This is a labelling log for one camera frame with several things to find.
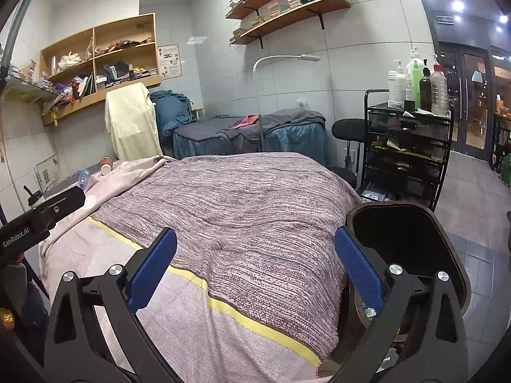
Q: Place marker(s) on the glass wall shelf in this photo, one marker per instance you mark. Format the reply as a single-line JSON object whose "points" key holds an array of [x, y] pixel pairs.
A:
{"points": [[28, 87]]}

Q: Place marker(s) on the cream hanging cloth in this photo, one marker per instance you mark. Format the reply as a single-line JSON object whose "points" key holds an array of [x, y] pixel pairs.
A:
{"points": [[131, 123]]}

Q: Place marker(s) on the blue cloth pile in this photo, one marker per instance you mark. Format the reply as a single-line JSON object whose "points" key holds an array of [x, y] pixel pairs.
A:
{"points": [[171, 111]]}

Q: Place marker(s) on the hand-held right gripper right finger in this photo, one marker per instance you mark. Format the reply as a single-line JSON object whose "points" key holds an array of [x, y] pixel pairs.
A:
{"points": [[359, 275]]}

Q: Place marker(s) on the row of flat boxes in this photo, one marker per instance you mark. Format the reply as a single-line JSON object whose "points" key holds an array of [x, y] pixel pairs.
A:
{"points": [[139, 75]]}

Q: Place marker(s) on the blue water bottle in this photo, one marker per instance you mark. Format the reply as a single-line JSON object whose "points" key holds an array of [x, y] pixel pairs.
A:
{"points": [[84, 178]]}

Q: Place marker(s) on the red paper cup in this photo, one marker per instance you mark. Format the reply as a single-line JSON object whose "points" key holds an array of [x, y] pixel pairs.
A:
{"points": [[106, 161]]}

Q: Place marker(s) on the tall white pump bottle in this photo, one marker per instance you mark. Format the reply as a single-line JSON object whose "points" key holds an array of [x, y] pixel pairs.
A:
{"points": [[412, 58]]}

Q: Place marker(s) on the white plastic jug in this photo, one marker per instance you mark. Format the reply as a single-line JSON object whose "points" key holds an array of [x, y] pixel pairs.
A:
{"points": [[301, 104]]}

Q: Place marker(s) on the white paper cup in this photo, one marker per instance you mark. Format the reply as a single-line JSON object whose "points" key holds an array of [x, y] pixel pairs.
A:
{"points": [[106, 170]]}

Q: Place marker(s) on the wall poster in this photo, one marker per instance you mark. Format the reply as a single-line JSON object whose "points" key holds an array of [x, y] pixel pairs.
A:
{"points": [[170, 60]]}

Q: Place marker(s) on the pile of colourful bags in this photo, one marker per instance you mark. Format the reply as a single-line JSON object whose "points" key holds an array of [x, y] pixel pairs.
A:
{"points": [[72, 89]]}

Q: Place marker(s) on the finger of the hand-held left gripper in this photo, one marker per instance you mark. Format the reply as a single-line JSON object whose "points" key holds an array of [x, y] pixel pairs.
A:
{"points": [[60, 207]]}

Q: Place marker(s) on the white crumpled bag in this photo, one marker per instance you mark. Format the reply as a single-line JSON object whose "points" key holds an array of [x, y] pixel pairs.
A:
{"points": [[70, 62]]}

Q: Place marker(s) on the clear red-capped bottle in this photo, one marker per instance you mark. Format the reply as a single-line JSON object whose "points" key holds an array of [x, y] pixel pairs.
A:
{"points": [[439, 91]]}

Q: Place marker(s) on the pile of shoes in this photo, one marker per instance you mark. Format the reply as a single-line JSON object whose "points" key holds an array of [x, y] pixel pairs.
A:
{"points": [[125, 44]]}

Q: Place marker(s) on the person's left forearm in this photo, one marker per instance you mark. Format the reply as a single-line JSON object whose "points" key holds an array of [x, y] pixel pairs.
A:
{"points": [[36, 307]]}

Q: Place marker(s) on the framed wall notice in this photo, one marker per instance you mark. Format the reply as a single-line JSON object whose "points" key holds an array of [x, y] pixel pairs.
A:
{"points": [[48, 173]]}

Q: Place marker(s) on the red cloth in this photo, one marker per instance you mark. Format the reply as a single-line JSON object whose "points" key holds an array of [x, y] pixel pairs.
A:
{"points": [[245, 121]]}

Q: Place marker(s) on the dark brown bin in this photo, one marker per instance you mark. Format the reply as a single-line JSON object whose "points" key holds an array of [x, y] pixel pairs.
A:
{"points": [[399, 231]]}

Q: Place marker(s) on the glass double door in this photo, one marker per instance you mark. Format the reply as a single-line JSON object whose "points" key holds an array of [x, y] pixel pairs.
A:
{"points": [[475, 99]]}

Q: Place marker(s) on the black trolley cart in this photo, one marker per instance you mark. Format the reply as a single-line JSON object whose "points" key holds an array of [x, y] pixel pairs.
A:
{"points": [[407, 147]]}

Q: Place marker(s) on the green bag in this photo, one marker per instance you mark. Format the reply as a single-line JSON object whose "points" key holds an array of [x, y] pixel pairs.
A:
{"points": [[506, 171]]}

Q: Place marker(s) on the small white bottle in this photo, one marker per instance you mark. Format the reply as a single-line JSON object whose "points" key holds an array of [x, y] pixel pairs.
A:
{"points": [[409, 95]]}

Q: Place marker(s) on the pink dotted blanket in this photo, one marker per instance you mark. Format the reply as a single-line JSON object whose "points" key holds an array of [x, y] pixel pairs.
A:
{"points": [[119, 179]]}

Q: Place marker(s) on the white floor lamp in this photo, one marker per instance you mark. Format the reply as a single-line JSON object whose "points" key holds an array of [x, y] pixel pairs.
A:
{"points": [[287, 57]]}

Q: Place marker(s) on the wooden cubby shelf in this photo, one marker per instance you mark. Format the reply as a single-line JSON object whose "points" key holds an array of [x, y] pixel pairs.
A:
{"points": [[153, 32]]}

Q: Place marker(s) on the black round stool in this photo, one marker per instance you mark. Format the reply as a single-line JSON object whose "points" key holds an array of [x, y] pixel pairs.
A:
{"points": [[347, 129]]}

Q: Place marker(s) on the green bottle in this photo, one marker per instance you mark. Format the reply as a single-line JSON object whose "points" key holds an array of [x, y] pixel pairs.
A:
{"points": [[417, 83]]}

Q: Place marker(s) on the black bottle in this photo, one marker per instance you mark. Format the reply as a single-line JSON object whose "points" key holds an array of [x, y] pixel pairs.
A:
{"points": [[425, 91]]}

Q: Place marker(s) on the grey blanket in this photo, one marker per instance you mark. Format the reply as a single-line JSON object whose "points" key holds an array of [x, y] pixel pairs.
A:
{"points": [[207, 125]]}

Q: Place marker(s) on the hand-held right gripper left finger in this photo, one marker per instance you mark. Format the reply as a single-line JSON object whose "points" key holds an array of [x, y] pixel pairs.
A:
{"points": [[153, 275]]}

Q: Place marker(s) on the purple striped blanket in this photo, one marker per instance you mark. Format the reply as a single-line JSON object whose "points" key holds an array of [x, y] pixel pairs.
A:
{"points": [[247, 215]]}

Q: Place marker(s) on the pile of dark clothes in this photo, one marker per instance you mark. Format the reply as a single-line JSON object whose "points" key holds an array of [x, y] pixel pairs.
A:
{"points": [[113, 71]]}

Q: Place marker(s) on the curved metal pole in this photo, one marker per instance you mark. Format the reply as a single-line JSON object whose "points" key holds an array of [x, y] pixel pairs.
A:
{"points": [[16, 28]]}

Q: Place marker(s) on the black lidded tumbler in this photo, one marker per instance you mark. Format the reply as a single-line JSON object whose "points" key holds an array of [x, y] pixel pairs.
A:
{"points": [[34, 198]]}

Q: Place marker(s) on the ceiling spotlight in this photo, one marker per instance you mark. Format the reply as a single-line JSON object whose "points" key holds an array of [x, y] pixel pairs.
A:
{"points": [[504, 18], [458, 6]]}

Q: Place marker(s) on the small beige side table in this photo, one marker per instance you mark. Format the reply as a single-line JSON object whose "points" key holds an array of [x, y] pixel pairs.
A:
{"points": [[198, 109]]}

